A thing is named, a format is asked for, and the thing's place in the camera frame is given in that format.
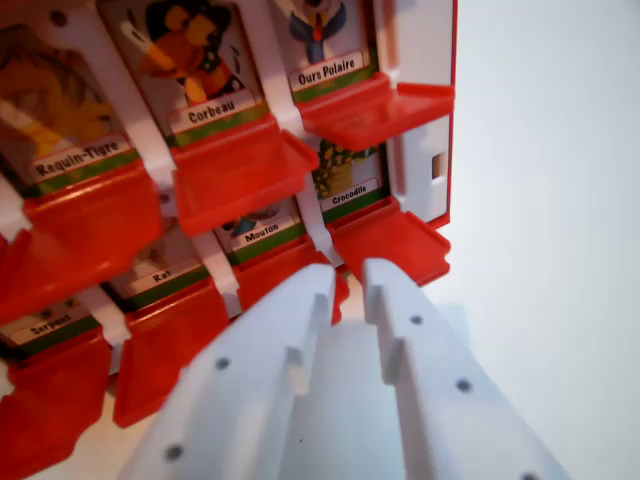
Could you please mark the red plastic flap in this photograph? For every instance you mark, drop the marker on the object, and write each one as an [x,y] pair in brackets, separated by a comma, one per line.
[270,280]
[50,400]
[85,230]
[235,175]
[395,245]
[160,350]
[370,115]

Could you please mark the Rat picture card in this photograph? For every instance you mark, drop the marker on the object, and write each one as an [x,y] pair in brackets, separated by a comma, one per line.
[160,277]

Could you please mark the Mouton picture card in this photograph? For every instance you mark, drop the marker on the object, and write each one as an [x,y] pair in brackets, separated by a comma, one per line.
[265,232]

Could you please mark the Serpent picture card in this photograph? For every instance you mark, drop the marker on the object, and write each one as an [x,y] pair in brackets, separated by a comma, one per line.
[50,325]

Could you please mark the Crocodile picture card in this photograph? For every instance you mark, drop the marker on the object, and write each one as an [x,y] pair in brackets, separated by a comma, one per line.
[350,195]

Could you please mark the Ours Polaire picture card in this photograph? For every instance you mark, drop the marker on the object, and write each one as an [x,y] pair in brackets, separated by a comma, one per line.
[325,70]

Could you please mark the Requin-Tigre picture card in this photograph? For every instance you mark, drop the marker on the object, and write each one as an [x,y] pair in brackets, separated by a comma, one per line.
[60,110]

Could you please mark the Corbeau picture card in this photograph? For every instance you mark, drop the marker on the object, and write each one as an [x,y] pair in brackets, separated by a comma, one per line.
[190,50]

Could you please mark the red and white game board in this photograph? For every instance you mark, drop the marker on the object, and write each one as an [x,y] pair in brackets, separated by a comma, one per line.
[422,60]

